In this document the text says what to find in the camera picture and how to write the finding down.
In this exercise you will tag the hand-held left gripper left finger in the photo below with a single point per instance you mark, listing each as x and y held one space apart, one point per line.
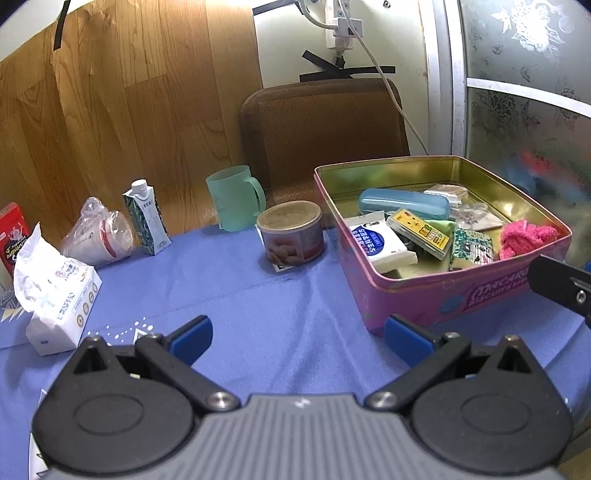
191 339

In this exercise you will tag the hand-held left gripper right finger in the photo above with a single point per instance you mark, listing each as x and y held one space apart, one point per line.
406 339

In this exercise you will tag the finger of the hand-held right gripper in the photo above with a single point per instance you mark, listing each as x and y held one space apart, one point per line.
561 286

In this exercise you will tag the pink biscuit tin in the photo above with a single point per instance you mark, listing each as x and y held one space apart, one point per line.
415 295

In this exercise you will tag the white wet wipes pack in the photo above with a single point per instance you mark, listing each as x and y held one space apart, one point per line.
376 244

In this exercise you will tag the clear plastic packet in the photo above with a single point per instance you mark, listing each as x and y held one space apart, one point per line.
478 216

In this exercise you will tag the yellow card box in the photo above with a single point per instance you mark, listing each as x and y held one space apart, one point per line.
415 228

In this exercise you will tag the pink towel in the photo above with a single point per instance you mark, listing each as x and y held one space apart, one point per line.
526 237

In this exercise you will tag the blue printed tablecloth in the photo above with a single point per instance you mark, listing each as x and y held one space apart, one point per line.
277 314

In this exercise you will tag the green patterned packet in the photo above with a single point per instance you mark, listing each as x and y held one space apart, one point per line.
471 247

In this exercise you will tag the green milk carton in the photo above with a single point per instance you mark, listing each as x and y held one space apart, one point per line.
147 221

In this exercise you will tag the white tissue pack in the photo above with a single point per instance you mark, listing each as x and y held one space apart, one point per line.
60 314

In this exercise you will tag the blue glasses case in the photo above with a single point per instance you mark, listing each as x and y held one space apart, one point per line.
406 203

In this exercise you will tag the plastic bag of cups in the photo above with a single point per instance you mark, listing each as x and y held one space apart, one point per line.
99 235

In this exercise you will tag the nut can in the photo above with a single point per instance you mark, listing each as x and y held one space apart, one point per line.
291 240

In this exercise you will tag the green plastic cup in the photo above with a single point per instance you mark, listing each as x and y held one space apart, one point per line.
228 198

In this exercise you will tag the frosted glass sliding door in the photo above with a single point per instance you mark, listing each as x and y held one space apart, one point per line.
521 92

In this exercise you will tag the red snack box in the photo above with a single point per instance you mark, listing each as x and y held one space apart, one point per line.
14 240

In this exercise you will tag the brown chair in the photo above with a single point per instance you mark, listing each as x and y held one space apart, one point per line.
323 129

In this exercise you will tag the black tape strip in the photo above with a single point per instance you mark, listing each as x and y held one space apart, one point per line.
61 27

